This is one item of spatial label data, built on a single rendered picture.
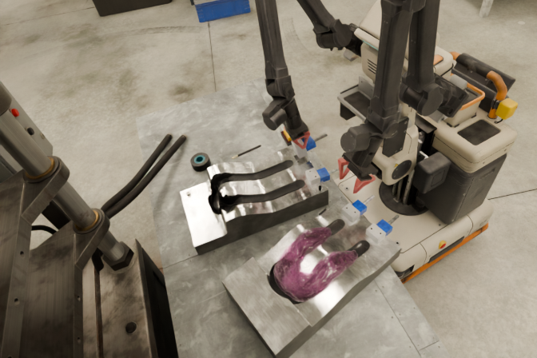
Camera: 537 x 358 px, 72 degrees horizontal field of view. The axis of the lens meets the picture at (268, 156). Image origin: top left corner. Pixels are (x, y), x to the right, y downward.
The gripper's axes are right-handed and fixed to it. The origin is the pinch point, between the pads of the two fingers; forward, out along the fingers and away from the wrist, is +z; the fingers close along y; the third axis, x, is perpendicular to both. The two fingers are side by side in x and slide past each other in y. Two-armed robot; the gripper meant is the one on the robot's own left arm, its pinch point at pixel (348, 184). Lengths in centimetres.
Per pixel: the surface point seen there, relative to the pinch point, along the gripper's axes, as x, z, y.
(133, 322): -61, 53, -7
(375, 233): 5.4, 9.9, 13.8
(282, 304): -29.0, 23.5, 18.1
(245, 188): -20.2, 19.3, -23.9
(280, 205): -12.2, 18.5, -12.4
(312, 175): -0.2, 8.9, -15.2
